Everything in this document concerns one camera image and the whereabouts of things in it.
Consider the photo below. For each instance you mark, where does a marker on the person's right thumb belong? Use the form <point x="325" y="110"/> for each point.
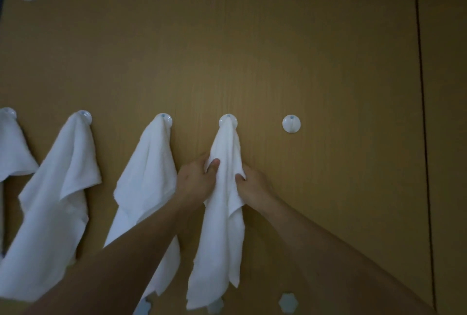
<point x="240" y="181"/>

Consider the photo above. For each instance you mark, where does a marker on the white round wall hook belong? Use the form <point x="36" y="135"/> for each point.
<point x="86" y="116"/>
<point x="292" y="124"/>
<point x="166" y="119"/>
<point x="232" y="120"/>
<point x="9" y="111"/>

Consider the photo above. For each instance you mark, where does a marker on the person's left forearm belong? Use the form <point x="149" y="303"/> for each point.
<point x="120" y="263"/>

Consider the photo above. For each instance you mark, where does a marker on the person's right hand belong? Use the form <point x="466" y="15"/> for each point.
<point x="255" y="190"/>

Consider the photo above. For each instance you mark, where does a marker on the person's right forearm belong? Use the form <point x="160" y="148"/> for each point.
<point x="328" y="263"/>

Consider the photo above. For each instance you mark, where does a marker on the person's left thumb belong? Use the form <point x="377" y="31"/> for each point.
<point x="213" y="166"/>

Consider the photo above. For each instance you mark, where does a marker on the white towel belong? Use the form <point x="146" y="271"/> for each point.
<point x="222" y="223"/>
<point x="51" y="209"/>
<point x="12" y="150"/>
<point x="146" y="183"/>

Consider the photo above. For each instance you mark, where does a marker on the person's left hand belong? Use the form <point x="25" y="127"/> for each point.
<point x="193" y="183"/>

